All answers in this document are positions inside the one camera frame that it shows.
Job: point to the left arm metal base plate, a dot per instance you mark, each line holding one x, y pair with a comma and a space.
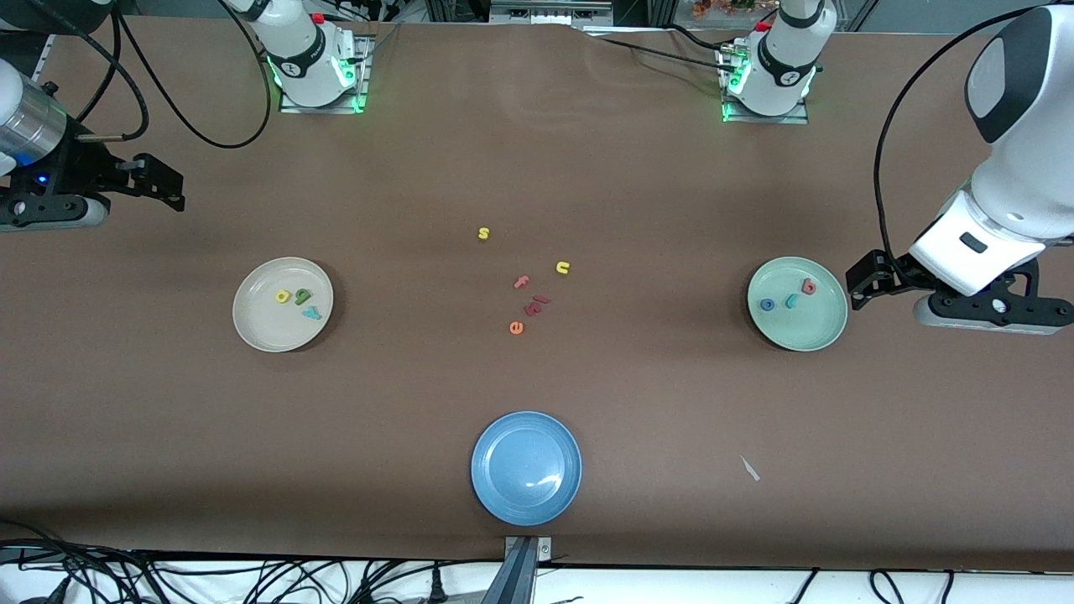
797, 117

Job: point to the beige brown plate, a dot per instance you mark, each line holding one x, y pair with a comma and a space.
268, 323

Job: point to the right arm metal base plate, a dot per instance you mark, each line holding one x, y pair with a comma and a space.
289, 107

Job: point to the pale green plate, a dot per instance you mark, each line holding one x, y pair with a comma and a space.
801, 327

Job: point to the aluminium frame profile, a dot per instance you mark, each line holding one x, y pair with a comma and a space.
44, 60

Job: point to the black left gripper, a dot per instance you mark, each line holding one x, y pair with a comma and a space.
891, 273

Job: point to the white paper scrap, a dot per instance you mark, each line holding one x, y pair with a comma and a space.
749, 468

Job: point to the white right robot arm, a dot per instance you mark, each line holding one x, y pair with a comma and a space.
306, 59

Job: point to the grey metal camera bracket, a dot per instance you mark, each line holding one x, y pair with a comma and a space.
522, 570

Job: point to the dark background equipment frame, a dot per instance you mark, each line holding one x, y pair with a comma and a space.
545, 13

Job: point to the blue plate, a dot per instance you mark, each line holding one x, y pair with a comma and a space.
526, 468

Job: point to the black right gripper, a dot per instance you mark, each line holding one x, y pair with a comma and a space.
82, 167

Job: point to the brown table cover sheet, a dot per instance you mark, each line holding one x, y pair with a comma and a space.
168, 419

